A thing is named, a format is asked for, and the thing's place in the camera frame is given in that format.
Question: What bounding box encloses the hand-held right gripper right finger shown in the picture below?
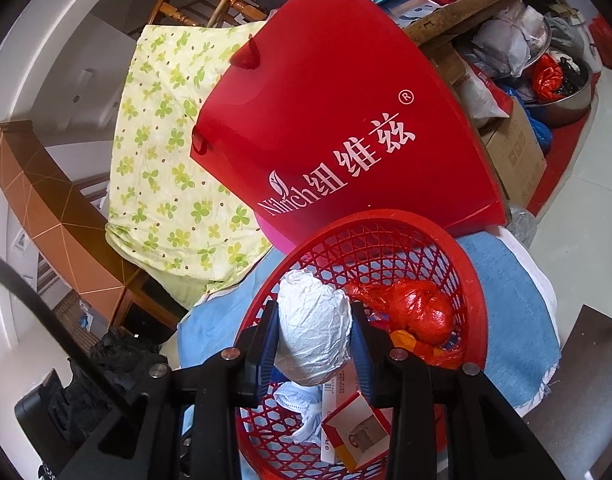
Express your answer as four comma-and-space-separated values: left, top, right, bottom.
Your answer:
350, 300, 567, 480

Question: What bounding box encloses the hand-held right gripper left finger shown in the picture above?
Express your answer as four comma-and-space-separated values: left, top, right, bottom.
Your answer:
60, 300, 281, 480

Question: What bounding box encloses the white medicine box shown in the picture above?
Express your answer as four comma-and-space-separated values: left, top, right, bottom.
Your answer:
320, 372, 364, 463

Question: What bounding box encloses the white paper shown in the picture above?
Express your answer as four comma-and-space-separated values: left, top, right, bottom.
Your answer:
276, 269, 354, 387

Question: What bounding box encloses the large red plastic bag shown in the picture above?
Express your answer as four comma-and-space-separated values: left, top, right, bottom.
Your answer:
343, 280, 459, 361

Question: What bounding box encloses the orange white cardboard box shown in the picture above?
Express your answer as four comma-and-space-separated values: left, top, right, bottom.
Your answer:
320, 391, 393, 473

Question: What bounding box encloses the red mesh basket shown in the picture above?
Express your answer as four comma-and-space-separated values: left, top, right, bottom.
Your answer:
236, 209, 489, 480

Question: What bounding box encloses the black cloth pile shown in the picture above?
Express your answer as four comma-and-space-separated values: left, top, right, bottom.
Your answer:
68, 327, 171, 441

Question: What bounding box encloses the blue blanket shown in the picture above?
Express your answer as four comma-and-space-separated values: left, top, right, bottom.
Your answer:
178, 232, 562, 441

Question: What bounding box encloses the clear plastic bag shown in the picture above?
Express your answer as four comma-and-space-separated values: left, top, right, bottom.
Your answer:
506, 205, 539, 246

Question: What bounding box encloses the green clover print quilt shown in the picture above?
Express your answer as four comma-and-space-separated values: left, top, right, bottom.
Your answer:
106, 22, 274, 311

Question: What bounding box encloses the dark grey board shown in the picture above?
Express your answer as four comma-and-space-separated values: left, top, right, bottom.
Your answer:
523, 305, 612, 480

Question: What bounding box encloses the red paper bag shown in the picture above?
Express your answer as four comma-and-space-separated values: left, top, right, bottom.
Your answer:
190, 0, 509, 253

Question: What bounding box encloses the red floor mat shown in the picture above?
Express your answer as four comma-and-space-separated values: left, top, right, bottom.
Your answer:
526, 110, 594, 216

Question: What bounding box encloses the white sack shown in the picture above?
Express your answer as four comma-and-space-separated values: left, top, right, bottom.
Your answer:
453, 57, 507, 128

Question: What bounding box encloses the blue plastic bag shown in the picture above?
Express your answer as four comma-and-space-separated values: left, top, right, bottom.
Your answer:
501, 85, 554, 153

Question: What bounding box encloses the metal basin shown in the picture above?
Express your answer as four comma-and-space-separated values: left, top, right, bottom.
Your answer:
511, 15, 599, 126

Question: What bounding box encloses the orange red plastic bag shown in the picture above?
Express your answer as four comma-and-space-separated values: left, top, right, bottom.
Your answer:
531, 54, 564, 103

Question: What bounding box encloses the white wrapped bundle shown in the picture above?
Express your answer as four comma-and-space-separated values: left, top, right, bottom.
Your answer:
471, 0, 547, 78

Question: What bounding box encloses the black plastic bag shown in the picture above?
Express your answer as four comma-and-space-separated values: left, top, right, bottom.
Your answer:
558, 55, 594, 98

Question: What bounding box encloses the wooden shelf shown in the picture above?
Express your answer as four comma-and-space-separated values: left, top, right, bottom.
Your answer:
403, 0, 547, 46

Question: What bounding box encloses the wooden chair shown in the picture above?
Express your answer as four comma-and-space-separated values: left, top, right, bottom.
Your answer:
128, 0, 267, 41

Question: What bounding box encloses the black cable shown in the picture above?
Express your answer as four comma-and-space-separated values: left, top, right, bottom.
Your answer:
0, 249, 151, 416

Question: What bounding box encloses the wooden bed frame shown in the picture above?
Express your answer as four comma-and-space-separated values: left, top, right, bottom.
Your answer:
108, 265, 187, 341

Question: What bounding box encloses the wooden wall panel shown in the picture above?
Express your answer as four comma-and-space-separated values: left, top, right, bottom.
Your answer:
0, 120, 141, 301

